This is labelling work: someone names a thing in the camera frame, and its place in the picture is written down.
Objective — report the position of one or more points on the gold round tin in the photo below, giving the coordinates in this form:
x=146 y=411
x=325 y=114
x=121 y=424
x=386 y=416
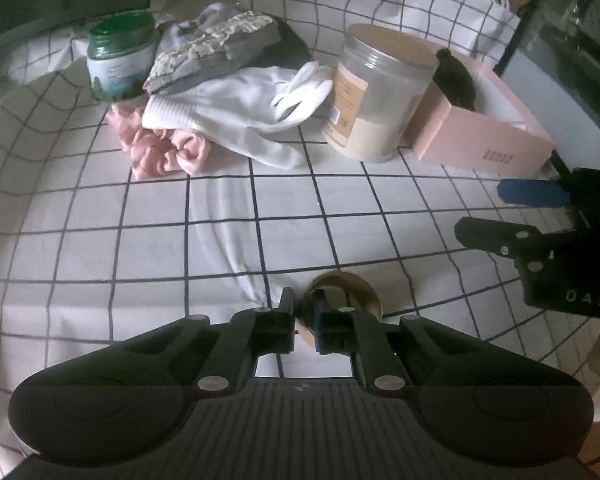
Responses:
x=342 y=287

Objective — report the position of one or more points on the grey patterned fabric pouch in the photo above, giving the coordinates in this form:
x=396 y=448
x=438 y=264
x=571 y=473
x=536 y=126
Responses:
x=205 y=45

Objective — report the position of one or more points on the dark grey cloth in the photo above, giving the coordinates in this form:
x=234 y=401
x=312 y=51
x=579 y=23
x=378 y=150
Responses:
x=290 y=42

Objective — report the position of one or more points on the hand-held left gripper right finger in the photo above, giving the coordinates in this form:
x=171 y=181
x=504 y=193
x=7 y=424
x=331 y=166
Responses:
x=324 y=332

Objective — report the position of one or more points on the white paper bag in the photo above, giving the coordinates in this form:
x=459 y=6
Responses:
x=497 y=30

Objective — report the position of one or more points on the pink box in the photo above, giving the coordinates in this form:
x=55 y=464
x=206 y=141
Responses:
x=475 y=145

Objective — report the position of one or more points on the clear jar of powder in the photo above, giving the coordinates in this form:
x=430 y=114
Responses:
x=375 y=100

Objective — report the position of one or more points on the white grid tablecloth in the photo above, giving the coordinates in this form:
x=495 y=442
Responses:
x=130 y=240

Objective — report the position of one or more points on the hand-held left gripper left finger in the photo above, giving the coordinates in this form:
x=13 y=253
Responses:
x=287 y=322

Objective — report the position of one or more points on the green lidded jar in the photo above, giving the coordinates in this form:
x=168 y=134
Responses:
x=120 y=60

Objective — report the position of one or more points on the pink scrunchie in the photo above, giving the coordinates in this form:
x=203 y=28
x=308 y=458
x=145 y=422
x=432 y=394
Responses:
x=155 y=152

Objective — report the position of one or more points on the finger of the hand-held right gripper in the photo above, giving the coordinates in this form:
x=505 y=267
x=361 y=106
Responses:
x=495 y=237
x=530 y=192

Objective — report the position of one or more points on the glass tank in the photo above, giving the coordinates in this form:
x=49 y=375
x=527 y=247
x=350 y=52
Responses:
x=570 y=35

